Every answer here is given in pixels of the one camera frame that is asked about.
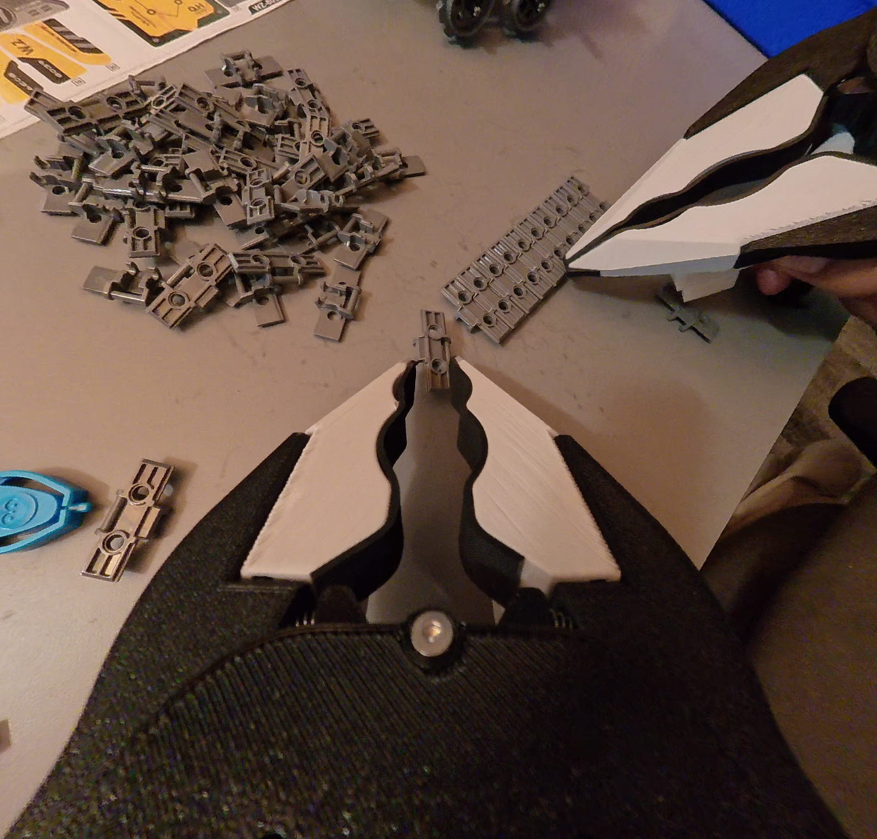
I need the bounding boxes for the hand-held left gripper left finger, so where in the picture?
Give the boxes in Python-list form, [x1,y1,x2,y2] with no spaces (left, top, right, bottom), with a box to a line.
[238,359,419,585]

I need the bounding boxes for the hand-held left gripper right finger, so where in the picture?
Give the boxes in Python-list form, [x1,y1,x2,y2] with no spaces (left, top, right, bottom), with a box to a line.
[452,357,623,606]

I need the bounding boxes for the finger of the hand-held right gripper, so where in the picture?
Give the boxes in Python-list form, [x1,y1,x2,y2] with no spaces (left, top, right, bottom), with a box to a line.
[566,154,877,303]
[564,73,826,262]

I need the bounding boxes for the single grey track link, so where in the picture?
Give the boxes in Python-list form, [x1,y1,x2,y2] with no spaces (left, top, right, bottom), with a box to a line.
[412,309,456,396]
[80,459,175,584]
[656,287,722,343]

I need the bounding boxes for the assembled grey track strip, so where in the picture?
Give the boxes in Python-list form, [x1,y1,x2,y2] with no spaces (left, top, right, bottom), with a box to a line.
[440,176,609,345]

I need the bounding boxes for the pile of grey track links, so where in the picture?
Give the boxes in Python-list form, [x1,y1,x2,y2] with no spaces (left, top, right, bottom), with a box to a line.
[24,49,427,344]

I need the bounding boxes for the person's right hand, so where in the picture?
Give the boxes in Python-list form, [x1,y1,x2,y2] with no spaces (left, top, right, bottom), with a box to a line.
[754,257,877,321]

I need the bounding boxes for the person's black shoe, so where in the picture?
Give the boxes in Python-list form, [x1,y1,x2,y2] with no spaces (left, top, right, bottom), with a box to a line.
[828,373,877,466]

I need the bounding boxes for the person's beige trousers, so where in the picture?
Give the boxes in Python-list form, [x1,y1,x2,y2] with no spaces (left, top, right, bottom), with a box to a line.
[723,438,866,542]

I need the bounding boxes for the blue plastic separator tool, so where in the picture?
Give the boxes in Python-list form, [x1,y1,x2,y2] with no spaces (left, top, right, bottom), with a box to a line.
[0,470,93,555]

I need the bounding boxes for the person's grey clothing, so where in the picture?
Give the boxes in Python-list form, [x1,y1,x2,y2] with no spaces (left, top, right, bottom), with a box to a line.
[699,490,877,839]

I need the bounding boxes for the yellow grey sticker sheet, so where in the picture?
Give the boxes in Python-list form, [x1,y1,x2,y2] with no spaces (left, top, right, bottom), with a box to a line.
[0,0,297,141]

